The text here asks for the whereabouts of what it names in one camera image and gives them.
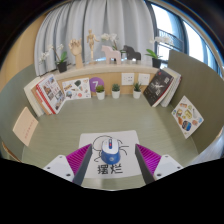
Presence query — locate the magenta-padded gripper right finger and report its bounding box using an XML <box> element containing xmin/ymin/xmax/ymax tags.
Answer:
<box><xmin>134</xmin><ymin>143</ymin><xmax>184</xmax><ymax>185</ymax></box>

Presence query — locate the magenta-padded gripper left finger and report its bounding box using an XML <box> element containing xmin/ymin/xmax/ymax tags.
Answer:
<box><xmin>43</xmin><ymin>143</ymin><xmax>93</xmax><ymax>186</ymax></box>

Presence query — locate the blue and white computer mouse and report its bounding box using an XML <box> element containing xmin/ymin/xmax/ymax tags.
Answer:
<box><xmin>100</xmin><ymin>137</ymin><xmax>120</xmax><ymax>166</ymax></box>

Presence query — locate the white doodle-print mouse pad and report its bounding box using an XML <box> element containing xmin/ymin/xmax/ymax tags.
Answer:
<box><xmin>77</xmin><ymin>129</ymin><xmax>143</xmax><ymax>180</ymax></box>

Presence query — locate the beige paper card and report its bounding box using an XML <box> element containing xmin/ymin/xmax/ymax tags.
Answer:
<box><xmin>12</xmin><ymin>106</ymin><xmax>39</xmax><ymax>148</ymax></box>

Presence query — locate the white card with colourful stickers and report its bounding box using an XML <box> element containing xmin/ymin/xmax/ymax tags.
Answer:
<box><xmin>171</xmin><ymin>95</ymin><xmax>205</xmax><ymax>140</ymax></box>

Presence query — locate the red-spined photo magazine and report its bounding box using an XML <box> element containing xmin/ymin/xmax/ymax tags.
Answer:
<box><xmin>34</xmin><ymin>74</ymin><xmax>67</xmax><ymax>116</ymax></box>

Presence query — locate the small plant in white pot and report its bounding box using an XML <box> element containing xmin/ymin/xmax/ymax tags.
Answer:
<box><xmin>95</xmin><ymin>84</ymin><xmax>106</xmax><ymax>101</ymax></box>
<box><xmin>111</xmin><ymin>83</ymin><xmax>121</xmax><ymax>100</ymax></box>
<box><xmin>132</xmin><ymin>82</ymin><xmax>143</xmax><ymax>100</ymax></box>

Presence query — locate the plain white book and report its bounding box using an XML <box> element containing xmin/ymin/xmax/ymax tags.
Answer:
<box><xmin>23</xmin><ymin>77</ymin><xmax>46</xmax><ymax>118</ymax></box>

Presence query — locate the white card with small pictures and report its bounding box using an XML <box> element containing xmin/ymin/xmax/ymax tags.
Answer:
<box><xmin>61</xmin><ymin>77</ymin><xmax>92</xmax><ymax>102</ymax></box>

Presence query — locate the dark-covered book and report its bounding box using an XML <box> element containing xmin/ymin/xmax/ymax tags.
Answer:
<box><xmin>142</xmin><ymin>68</ymin><xmax>175</xmax><ymax>108</ymax></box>

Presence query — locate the low green divider panel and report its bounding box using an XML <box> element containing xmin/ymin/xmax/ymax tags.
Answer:
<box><xmin>0</xmin><ymin>63</ymin><xmax>41</xmax><ymax>158</ymax></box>

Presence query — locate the large green divider panel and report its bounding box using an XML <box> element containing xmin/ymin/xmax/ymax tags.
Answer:
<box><xmin>166</xmin><ymin>49</ymin><xmax>224</xmax><ymax>154</ymax></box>

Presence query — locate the purple round number sign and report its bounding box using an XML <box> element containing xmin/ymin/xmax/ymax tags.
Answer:
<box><xmin>88</xmin><ymin>76</ymin><xmax>105</xmax><ymax>93</ymax></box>

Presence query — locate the small white orchid, black pot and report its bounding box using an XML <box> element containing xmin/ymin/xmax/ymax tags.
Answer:
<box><xmin>38</xmin><ymin>44</ymin><xmax>69</xmax><ymax>74</ymax></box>

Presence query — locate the tall white orchid, black pot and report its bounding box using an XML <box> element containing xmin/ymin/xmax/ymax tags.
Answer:
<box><xmin>144</xmin><ymin>35</ymin><xmax>174</xmax><ymax>69</ymax></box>

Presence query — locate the wooden desk back shelf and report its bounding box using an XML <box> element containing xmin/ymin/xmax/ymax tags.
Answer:
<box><xmin>53</xmin><ymin>63</ymin><xmax>161</xmax><ymax>98</ymax></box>

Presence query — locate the black horse figure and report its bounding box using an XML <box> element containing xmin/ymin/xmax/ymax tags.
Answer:
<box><xmin>122</xmin><ymin>44</ymin><xmax>142</xmax><ymax>62</ymax></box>

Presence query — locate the wooden hand model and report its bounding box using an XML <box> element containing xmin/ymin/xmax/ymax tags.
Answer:
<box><xmin>68</xmin><ymin>38</ymin><xmax>84</xmax><ymax>69</ymax></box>

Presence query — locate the pink horse figure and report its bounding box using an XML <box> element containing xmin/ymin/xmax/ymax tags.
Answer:
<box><xmin>101</xmin><ymin>45</ymin><xmax>122</xmax><ymax>65</ymax></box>

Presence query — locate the balcony railing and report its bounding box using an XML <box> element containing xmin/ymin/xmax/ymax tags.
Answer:
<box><xmin>158</xmin><ymin>29</ymin><xmax>184</xmax><ymax>53</ymax></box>

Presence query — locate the wooden artist mannequin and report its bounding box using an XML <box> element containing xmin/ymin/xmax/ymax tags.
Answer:
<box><xmin>86</xmin><ymin>29</ymin><xmax>100</xmax><ymax>64</ymax></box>

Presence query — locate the white orchid behind horses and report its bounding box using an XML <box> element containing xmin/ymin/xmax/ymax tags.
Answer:
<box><xmin>99</xmin><ymin>32</ymin><xmax>126</xmax><ymax>58</ymax></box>

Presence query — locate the grey curtain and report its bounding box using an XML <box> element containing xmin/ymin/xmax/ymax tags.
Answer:
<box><xmin>34</xmin><ymin>0</ymin><xmax>158</xmax><ymax>77</ymax></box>

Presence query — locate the white wall socket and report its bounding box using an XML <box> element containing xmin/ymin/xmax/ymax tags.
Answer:
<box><xmin>121</xmin><ymin>72</ymin><xmax>136</xmax><ymax>86</ymax></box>
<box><xmin>137</xmin><ymin>73</ymin><xmax>151</xmax><ymax>86</ymax></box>

